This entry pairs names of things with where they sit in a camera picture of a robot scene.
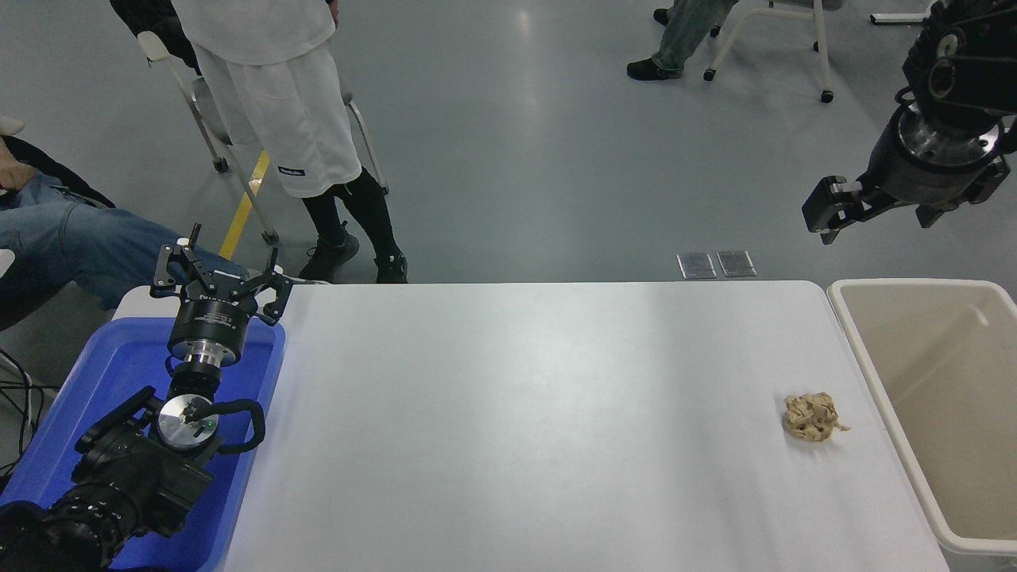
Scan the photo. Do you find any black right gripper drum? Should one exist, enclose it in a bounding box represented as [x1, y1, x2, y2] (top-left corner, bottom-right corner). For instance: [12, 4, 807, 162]
[862, 131, 1006, 213]

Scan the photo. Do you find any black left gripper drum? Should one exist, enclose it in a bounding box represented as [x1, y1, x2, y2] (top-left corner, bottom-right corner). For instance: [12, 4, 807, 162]
[168, 288, 257, 352]

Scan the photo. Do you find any tan paper ball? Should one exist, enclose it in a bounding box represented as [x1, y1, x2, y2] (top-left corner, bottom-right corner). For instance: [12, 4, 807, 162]
[783, 392, 851, 443]

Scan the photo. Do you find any person's hand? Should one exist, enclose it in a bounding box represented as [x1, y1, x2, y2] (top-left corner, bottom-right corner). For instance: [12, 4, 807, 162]
[0, 155, 37, 192]

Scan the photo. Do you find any white side table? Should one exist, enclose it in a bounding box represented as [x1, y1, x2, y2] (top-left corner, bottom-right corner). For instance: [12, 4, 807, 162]
[111, 284, 188, 323]

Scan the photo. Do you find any blue plastic tray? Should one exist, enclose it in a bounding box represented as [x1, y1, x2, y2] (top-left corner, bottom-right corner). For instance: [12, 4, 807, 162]
[0, 316, 287, 572]

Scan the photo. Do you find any seated person in jeans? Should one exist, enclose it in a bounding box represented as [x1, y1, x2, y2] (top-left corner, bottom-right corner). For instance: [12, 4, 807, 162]
[0, 115, 247, 333]

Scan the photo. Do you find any large pale plastic bin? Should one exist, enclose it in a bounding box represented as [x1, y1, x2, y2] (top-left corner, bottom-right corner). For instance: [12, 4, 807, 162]
[826, 278, 1017, 572]

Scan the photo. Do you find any white wheeled chair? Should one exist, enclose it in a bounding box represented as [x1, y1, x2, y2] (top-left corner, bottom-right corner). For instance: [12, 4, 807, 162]
[702, 0, 845, 105]

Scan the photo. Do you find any white folding chair grey seat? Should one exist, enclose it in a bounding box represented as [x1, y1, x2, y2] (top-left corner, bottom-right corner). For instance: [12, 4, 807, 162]
[137, 30, 390, 245]

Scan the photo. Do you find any long white stand base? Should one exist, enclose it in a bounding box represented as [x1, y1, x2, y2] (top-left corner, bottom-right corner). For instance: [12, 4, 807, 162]
[870, 0, 938, 25]

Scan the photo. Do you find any standing person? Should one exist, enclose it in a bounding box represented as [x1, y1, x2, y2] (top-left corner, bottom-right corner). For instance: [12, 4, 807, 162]
[171, 0, 409, 284]

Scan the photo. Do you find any seated person by white chair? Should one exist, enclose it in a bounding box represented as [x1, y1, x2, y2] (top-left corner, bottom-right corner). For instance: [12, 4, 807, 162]
[626, 0, 740, 81]

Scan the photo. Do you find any black jacket on chair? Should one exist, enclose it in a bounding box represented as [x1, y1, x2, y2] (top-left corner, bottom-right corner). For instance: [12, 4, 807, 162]
[110, 0, 201, 74]

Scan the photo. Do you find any black floor cable bundle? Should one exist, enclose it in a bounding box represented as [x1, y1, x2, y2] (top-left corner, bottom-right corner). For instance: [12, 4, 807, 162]
[0, 350, 61, 477]

